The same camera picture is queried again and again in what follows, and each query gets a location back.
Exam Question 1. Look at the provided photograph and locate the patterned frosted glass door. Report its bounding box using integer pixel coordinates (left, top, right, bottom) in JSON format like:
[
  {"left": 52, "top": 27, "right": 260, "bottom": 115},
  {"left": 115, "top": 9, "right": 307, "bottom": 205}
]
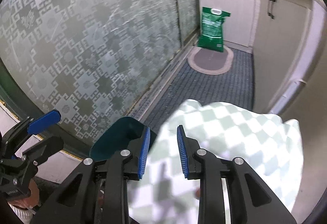
[
  {"left": 172, "top": 0, "right": 200, "bottom": 43},
  {"left": 0, "top": 0, "right": 180, "bottom": 149}
]

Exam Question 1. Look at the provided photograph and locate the beige refrigerator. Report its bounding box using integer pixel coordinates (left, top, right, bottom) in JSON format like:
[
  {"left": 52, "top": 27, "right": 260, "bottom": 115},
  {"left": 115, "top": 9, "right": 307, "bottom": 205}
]
[{"left": 271, "top": 43, "right": 327, "bottom": 224}]

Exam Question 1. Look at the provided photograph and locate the green white checkered tablecloth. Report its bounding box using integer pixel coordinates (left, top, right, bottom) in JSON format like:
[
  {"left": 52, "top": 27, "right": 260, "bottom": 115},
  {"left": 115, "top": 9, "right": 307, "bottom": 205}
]
[{"left": 127, "top": 99, "right": 303, "bottom": 224}]

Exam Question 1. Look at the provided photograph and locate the oval grey floor mat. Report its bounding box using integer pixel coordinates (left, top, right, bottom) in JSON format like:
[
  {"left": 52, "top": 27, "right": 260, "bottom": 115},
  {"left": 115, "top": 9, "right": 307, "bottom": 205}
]
[{"left": 187, "top": 47, "right": 233, "bottom": 76}]

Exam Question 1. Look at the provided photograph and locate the person's left hand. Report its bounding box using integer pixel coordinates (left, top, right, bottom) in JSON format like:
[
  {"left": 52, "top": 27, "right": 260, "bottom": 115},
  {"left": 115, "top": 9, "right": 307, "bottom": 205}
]
[{"left": 8, "top": 179, "right": 41, "bottom": 212}]

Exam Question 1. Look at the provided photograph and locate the green rice bag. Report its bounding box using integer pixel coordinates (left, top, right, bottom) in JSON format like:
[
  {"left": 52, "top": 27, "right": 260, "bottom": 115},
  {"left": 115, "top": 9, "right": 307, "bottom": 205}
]
[{"left": 197, "top": 7, "right": 232, "bottom": 53}]

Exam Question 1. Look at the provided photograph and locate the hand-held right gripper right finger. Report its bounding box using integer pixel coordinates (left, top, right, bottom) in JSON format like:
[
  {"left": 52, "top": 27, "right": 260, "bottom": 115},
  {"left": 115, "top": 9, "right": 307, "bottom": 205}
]
[{"left": 177, "top": 125, "right": 295, "bottom": 224}]

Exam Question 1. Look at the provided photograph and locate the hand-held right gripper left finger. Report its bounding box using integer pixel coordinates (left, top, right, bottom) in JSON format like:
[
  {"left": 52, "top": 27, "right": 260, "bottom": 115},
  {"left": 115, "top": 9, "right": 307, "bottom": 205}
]
[{"left": 38, "top": 126, "right": 151, "bottom": 224}]

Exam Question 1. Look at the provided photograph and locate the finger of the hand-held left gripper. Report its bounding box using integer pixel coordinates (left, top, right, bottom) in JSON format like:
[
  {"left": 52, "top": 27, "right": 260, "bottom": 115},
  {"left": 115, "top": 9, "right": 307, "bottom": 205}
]
[
  {"left": 22, "top": 136, "right": 64, "bottom": 166},
  {"left": 15, "top": 110, "right": 61, "bottom": 138}
]

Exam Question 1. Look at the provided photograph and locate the grey kitchen cabinet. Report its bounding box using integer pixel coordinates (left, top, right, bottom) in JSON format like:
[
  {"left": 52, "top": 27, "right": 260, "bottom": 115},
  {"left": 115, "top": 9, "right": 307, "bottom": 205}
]
[{"left": 252, "top": 0, "right": 325, "bottom": 115}]

